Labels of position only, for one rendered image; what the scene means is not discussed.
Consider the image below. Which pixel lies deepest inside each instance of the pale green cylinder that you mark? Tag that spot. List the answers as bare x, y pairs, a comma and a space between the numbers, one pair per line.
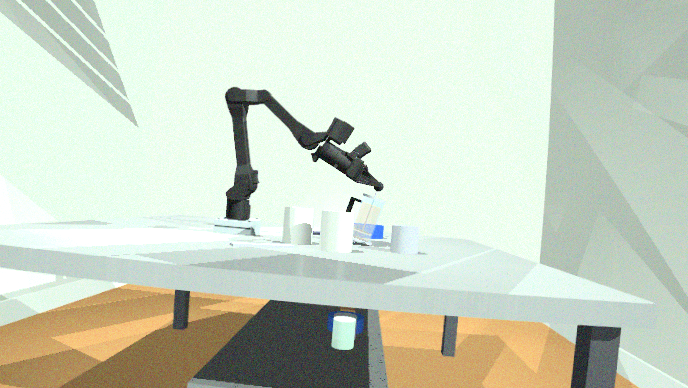
343, 333

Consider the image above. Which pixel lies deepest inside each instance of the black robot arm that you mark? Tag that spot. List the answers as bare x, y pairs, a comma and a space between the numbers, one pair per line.
246, 179

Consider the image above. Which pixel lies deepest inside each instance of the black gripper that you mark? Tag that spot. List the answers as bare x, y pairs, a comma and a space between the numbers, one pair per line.
355, 169

